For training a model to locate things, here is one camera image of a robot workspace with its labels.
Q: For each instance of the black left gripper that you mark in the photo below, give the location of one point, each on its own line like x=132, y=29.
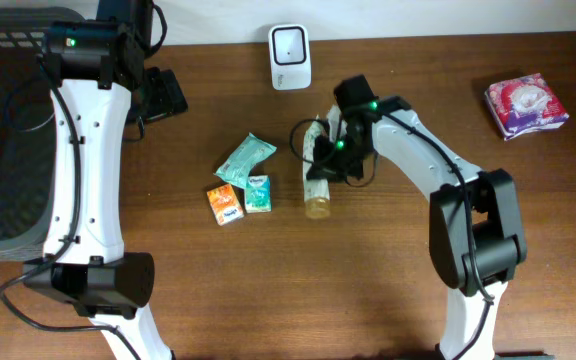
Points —
x=168, y=95

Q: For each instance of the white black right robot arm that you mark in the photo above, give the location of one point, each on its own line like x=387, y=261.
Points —
x=476, y=237

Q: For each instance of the white conditioner tube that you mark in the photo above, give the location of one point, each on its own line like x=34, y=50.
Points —
x=316, y=192

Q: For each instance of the white barcode scanner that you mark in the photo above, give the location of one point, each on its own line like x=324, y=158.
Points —
x=290, y=60

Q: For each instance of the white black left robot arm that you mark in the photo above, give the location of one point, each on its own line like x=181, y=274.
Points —
x=99, y=83

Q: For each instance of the red purple tissue pack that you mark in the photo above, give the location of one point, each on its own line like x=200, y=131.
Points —
x=524, y=105

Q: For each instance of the grey plastic mesh basket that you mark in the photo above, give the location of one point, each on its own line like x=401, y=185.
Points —
x=27, y=131

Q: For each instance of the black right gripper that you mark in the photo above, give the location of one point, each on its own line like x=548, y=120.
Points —
x=327, y=163

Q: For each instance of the teal Kleenex tissue pack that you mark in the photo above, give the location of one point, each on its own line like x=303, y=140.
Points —
x=257, y=194

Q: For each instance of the orange tissue pack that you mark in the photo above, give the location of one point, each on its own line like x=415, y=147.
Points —
x=225, y=204

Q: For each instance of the teal wet wipes pack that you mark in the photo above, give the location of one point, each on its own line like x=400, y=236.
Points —
x=236, y=169

